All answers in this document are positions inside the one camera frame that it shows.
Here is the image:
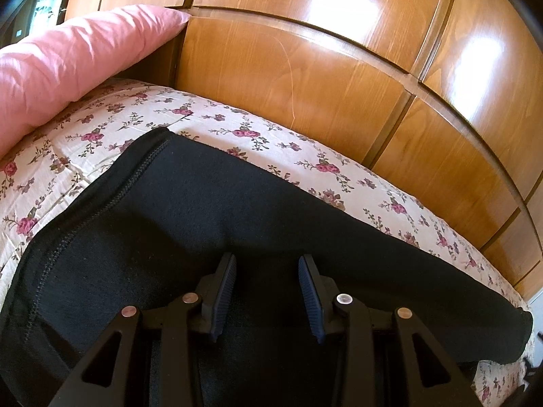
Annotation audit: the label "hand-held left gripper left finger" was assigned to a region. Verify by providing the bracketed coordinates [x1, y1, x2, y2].
[49, 252, 238, 407]

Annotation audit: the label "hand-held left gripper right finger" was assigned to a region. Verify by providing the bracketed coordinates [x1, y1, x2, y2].
[298, 254, 484, 407]

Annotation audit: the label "black pants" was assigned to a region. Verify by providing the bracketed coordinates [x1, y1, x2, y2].
[0, 127, 534, 407]

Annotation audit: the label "floral bed sheet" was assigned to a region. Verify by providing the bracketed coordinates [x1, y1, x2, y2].
[0, 77, 536, 407]

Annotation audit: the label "wooden wardrobe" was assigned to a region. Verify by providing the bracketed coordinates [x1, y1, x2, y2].
[63, 0, 543, 306]

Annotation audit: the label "pink pillow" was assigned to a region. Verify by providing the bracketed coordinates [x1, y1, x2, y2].
[0, 4, 191, 159]

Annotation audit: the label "window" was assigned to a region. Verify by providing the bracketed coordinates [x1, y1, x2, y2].
[29, 0, 74, 40]

